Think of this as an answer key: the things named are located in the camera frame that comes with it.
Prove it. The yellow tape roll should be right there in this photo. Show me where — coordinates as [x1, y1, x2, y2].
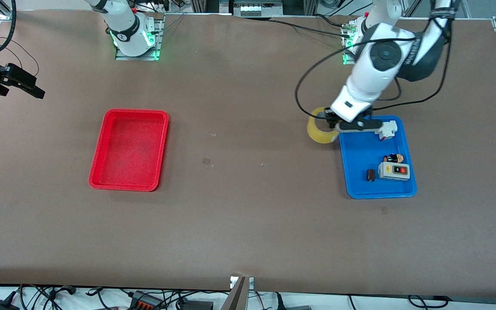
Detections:
[307, 106, 340, 145]

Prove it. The white circuit breaker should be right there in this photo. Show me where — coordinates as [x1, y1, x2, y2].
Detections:
[375, 120, 398, 141]

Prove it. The blue plastic tray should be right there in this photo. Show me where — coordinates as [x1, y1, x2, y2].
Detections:
[338, 115, 418, 200]

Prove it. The red plastic tray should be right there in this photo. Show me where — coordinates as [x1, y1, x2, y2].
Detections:
[88, 108, 170, 192]

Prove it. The grey box with white ports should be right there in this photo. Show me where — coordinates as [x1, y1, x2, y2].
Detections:
[230, 0, 284, 18]

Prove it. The orange black power adapter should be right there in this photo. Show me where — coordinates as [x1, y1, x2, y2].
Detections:
[128, 290, 163, 310]

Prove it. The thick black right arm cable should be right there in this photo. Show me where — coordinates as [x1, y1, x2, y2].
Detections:
[0, 0, 17, 55]

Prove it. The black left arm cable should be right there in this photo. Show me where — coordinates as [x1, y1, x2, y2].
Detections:
[294, 8, 454, 120]

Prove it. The grey on-off switch box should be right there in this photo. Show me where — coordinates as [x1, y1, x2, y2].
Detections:
[378, 162, 411, 182]

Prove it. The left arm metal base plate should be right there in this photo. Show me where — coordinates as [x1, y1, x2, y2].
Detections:
[341, 16, 367, 66]

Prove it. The black cable on table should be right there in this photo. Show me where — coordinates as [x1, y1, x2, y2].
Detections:
[268, 14, 348, 37]

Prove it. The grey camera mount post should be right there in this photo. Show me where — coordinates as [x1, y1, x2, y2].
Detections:
[220, 276, 255, 310]

